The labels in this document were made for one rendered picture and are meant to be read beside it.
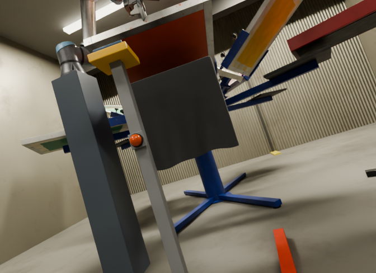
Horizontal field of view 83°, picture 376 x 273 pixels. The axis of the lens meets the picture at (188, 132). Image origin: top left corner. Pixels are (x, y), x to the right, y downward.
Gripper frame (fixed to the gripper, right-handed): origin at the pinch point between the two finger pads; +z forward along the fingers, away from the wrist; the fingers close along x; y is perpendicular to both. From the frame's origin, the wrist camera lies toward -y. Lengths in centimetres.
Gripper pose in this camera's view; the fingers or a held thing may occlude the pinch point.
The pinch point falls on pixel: (146, 21)
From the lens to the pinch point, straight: 107.4
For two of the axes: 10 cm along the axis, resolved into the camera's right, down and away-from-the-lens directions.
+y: -9.5, 3.1, 0.7
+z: 2.8, 9.2, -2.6
